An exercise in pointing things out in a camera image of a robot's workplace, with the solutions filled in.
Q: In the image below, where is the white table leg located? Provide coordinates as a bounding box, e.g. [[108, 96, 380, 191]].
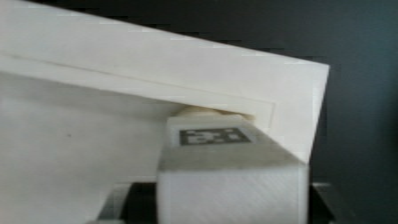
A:
[[156, 115, 309, 224]]

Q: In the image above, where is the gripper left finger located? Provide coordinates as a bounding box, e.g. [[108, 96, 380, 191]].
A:
[[95, 182, 158, 224]]

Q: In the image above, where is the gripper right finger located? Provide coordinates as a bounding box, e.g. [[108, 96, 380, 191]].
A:
[[307, 182, 353, 224]]

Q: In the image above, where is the white square tabletop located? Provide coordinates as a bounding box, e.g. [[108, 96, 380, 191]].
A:
[[0, 0, 328, 224]]

